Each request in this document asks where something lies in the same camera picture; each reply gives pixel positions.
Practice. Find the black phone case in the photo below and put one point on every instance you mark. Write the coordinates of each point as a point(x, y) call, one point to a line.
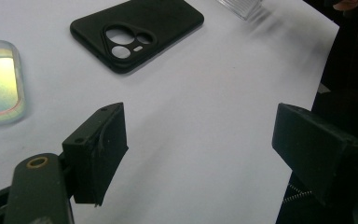
point(164, 18)

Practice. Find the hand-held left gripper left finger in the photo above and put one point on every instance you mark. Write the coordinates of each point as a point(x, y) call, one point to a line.
point(93, 155)

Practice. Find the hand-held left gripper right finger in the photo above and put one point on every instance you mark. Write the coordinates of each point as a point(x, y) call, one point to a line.
point(317, 152)

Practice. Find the clear plastic tray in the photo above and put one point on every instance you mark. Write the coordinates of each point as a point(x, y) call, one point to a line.
point(240, 6)

